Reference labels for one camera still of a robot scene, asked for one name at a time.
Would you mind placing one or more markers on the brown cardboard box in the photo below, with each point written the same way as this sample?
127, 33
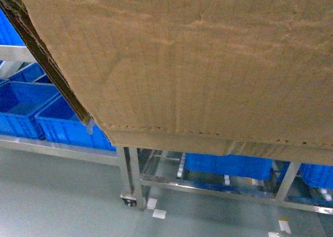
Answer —
259, 24

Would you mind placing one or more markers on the blue plastic bin centre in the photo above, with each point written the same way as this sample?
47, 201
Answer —
232, 165

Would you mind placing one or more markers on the blue plastic bin far left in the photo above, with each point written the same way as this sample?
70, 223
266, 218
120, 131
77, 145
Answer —
22, 98

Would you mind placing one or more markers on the stainless steel shelf frame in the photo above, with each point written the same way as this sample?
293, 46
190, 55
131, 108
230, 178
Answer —
132, 177

